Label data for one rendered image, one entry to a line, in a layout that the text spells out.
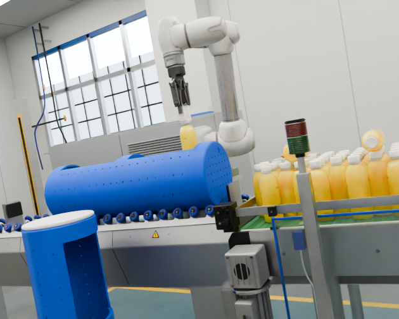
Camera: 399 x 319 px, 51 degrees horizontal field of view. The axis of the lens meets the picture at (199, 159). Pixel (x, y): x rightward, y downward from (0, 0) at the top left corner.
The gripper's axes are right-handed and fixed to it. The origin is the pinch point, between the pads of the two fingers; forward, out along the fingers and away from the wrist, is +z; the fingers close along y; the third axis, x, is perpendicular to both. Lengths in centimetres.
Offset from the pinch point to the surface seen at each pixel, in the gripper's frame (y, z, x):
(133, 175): 12.8, 21.6, -22.9
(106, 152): -169, 4, -183
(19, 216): -3, 35, -117
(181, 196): 12.5, 33.4, -1.6
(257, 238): 22, 50, 31
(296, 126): 38, 14, 56
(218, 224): 23, 44, 18
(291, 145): 38, 19, 53
